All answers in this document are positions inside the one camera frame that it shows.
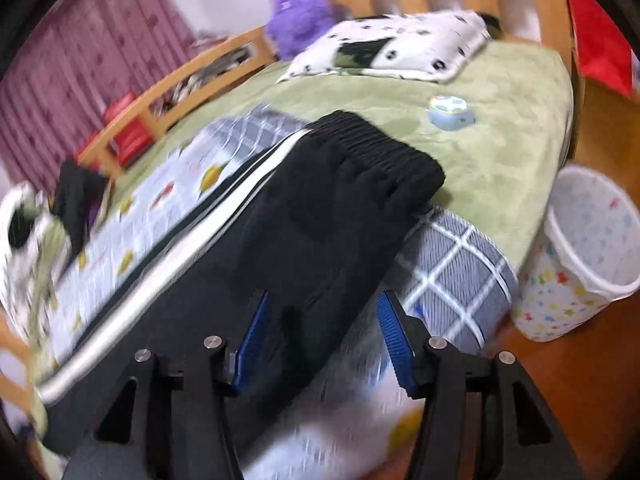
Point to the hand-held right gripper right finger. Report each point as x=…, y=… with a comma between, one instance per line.
x=395, y=345

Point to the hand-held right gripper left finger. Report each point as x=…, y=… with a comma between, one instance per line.
x=255, y=340

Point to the black pants with white stripes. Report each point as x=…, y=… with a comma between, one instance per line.
x=325, y=200

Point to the grey plaid blanket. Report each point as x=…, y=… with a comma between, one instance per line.
x=450, y=270

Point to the white star printed bin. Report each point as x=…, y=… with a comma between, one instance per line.
x=550, y=300

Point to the black jacket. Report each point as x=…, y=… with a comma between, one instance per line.
x=80, y=200

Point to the green bed sheet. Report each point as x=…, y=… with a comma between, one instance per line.
x=500, y=135

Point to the folded white and green quilt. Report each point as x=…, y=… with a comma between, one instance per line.
x=37, y=245

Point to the white pillow with black print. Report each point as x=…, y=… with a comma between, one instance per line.
x=425, y=40

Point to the purple plush toy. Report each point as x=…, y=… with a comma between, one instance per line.
x=295, y=20

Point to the maroon curtain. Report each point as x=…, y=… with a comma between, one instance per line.
x=75, y=60

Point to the red bag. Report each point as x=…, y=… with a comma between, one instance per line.
x=600, y=45

